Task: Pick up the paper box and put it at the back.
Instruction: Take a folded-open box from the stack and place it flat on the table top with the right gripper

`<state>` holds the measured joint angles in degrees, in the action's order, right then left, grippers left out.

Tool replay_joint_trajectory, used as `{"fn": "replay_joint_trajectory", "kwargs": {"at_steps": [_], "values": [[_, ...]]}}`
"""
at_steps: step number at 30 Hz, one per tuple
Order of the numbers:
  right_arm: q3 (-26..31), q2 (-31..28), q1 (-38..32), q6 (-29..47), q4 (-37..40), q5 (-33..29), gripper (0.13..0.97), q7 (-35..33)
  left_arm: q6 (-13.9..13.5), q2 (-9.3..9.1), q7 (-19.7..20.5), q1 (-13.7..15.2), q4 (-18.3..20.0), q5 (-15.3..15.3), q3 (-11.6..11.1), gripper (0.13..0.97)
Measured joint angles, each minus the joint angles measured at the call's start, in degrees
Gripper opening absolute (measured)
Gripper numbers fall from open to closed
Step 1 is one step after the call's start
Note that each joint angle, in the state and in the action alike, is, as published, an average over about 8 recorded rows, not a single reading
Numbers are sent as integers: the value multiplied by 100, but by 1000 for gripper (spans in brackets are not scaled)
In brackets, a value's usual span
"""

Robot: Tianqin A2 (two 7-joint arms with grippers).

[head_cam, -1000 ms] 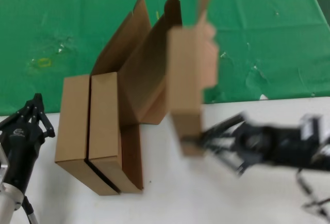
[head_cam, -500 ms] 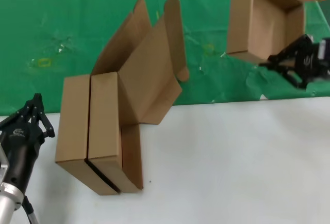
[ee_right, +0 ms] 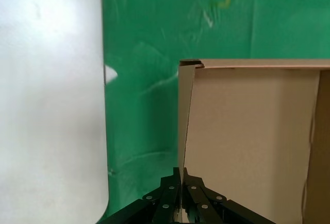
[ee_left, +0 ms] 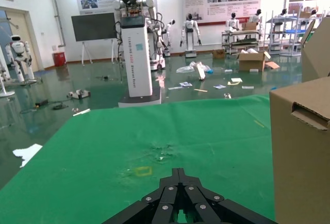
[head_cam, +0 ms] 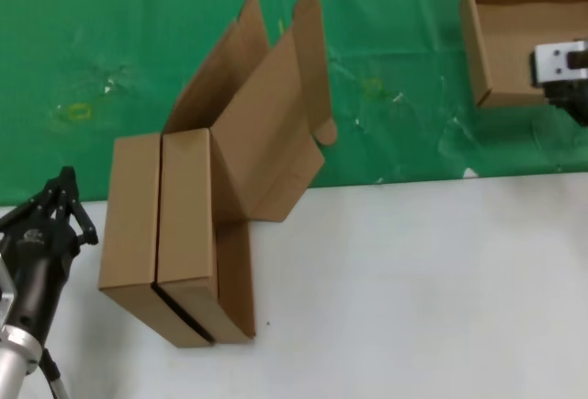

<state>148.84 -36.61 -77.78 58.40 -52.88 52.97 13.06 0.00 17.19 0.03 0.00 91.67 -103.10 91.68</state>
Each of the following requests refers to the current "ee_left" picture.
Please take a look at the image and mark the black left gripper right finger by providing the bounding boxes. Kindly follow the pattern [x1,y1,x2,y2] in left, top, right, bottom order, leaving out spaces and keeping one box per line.
[179,168,278,224]

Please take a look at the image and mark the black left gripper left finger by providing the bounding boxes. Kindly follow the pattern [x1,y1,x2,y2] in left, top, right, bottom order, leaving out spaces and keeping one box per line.
[103,168,180,224]

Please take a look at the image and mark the open brown cardboard box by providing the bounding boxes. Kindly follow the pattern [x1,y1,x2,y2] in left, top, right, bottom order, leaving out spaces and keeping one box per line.
[269,16,330,224]

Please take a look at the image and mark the upright small white brown box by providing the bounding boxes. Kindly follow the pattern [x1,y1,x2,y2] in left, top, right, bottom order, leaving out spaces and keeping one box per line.
[194,62,206,81]

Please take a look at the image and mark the green table cloth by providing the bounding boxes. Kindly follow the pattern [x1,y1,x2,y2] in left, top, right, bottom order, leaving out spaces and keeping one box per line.
[0,94,278,224]

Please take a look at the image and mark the clear plastic bag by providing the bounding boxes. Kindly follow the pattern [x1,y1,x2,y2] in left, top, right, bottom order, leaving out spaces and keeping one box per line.
[175,61,211,74]

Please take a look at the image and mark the grey device on floor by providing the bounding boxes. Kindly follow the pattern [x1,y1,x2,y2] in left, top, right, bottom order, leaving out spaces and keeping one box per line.
[67,88,91,100]

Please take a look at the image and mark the white tower robot with arms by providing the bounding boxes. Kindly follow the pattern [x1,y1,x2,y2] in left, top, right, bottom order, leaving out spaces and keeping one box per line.
[113,0,166,108]

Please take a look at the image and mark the small brown carton on floor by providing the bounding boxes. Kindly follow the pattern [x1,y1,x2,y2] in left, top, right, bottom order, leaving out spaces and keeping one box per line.
[211,49,226,60]

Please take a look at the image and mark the large open carton on floor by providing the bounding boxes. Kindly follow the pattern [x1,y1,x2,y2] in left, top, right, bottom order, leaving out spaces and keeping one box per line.
[236,50,272,72]

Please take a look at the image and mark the white paper sheet on floor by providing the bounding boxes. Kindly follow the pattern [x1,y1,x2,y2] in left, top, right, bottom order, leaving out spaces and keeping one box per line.
[12,143,43,169]

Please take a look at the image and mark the metal work cart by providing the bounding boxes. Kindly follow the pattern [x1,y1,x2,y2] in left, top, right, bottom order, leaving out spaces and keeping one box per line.
[221,29,261,55]

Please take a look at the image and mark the small white humanoid robot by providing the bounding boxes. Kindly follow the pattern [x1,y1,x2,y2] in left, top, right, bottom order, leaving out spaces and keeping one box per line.
[162,19,176,57]

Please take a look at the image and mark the white humanoid robot on base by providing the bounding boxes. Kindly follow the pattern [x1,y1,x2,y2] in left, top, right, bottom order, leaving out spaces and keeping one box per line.
[179,12,203,58]

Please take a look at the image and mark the red bin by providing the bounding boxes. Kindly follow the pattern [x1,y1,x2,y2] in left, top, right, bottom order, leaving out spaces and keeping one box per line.
[52,51,67,67]

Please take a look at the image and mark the brown carton on cart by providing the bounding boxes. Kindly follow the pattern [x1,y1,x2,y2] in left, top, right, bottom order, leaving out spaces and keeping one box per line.
[240,22,259,31]

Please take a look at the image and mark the white shelf rack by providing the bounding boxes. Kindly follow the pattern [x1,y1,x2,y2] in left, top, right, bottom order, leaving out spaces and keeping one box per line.
[263,10,314,57]

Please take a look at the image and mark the dark display screen on stand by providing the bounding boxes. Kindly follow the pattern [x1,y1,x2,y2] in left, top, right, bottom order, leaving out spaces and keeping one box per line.
[71,11,117,66]

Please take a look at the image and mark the white round stand base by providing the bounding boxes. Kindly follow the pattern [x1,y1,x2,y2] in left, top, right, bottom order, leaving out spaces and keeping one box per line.
[0,74,16,99]

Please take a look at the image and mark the white humanoid robot orange joints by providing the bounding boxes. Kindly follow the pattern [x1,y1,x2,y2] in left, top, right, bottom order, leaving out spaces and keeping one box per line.
[4,35,37,86]

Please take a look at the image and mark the beige door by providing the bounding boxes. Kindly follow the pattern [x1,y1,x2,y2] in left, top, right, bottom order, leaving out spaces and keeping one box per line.
[0,6,44,73]

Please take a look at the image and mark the wall poster with robot photo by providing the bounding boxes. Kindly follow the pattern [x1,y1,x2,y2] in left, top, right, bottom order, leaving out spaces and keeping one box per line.
[76,0,158,16]

